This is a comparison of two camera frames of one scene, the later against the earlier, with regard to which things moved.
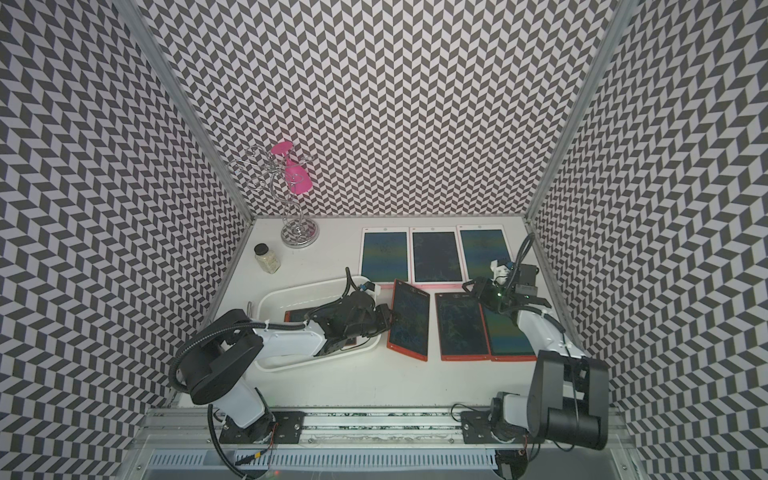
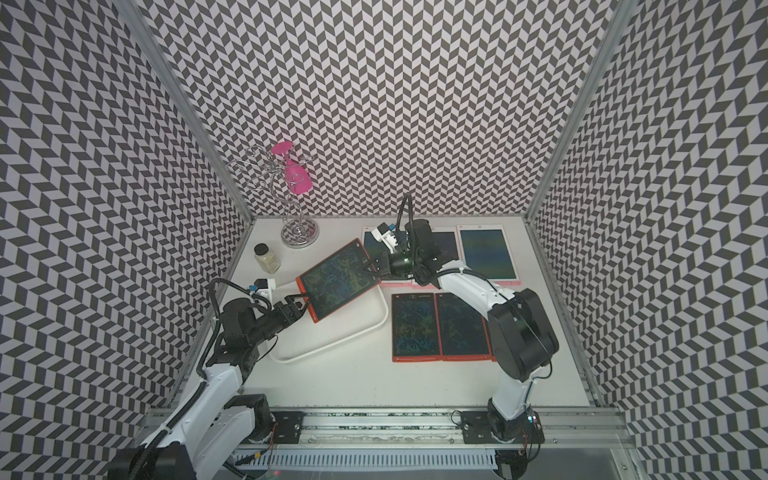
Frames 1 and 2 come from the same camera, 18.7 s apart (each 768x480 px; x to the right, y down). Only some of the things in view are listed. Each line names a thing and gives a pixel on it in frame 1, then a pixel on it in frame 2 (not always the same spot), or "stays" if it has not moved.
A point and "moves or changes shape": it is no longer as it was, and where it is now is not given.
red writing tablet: [409, 332] moves or changes shape
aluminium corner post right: [615, 29] stays
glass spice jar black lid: [266, 259] stays
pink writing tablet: [480, 244] stays
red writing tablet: [462, 331] stays
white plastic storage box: [311, 297] moves or changes shape
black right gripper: [482, 289] -> [385, 265]
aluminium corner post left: [130, 9] stays
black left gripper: [384, 313] -> [293, 307]
